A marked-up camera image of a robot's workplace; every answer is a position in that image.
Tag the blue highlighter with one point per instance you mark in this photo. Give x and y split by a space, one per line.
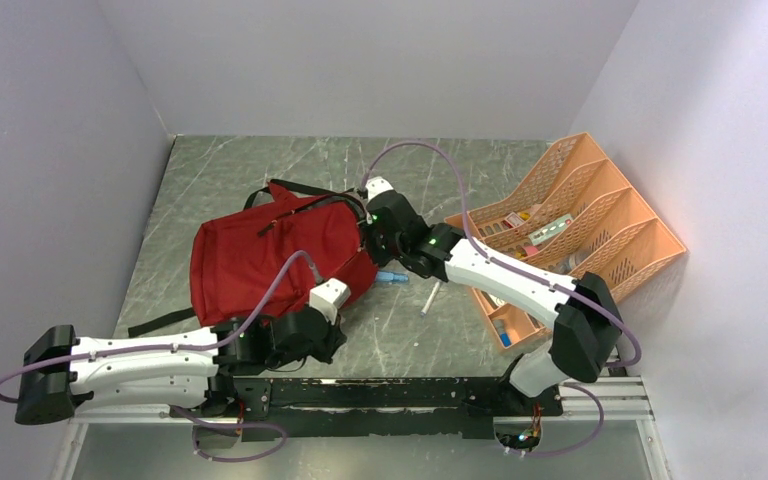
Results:
387 277

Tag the blue white marker pen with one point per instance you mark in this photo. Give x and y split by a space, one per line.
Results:
431 298

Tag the red student backpack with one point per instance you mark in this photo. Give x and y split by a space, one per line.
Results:
235 258

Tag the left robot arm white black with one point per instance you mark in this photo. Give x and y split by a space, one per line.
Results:
65 374

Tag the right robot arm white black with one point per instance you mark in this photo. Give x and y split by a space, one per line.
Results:
580 313

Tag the blue glue stick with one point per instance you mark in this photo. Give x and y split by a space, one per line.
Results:
501 331

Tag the white green ruler case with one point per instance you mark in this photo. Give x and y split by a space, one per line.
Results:
546 233

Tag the orange plastic desk organizer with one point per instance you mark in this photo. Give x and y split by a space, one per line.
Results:
614 233

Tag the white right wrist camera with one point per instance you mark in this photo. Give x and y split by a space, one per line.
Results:
376 186

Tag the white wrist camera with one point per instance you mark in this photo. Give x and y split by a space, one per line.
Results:
328 298
376 186

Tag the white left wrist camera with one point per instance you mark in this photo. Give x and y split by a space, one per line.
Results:
328 298

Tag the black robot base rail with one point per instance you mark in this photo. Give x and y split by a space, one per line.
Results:
473 407

